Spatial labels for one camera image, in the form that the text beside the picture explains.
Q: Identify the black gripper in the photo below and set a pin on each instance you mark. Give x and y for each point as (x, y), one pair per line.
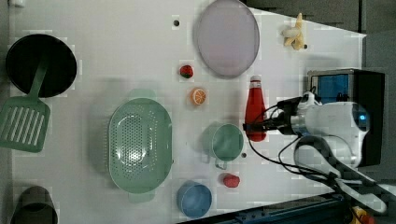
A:
(283, 120)

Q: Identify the red ketchup bottle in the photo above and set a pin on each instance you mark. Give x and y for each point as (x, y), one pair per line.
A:
(255, 109)

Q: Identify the small red toy fruit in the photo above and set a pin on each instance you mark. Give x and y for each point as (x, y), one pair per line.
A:
(186, 71)

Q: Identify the red toy strawberry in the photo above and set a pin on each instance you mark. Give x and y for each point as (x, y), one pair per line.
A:
(231, 181)

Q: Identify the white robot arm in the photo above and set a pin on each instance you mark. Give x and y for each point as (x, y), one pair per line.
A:
(328, 146)

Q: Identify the green slotted spatula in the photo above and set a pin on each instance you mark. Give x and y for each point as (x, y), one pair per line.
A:
(24, 119)

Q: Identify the blue cup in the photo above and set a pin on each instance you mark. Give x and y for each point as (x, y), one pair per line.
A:
(194, 199)

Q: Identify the grey round plate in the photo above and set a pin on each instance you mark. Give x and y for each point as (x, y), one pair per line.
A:
(228, 37)

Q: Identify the dark grey cylinder cup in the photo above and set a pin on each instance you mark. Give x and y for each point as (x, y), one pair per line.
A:
(35, 206)

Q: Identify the black toaster oven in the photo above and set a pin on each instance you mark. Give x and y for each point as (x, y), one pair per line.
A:
(363, 87)

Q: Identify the green metal mug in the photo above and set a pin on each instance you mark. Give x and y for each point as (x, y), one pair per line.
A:
(222, 142)

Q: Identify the orange slice toy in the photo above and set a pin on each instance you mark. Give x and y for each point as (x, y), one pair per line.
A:
(198, 96)

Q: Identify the green plastic strainer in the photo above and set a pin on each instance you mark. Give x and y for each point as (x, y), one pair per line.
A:
(140, 146)

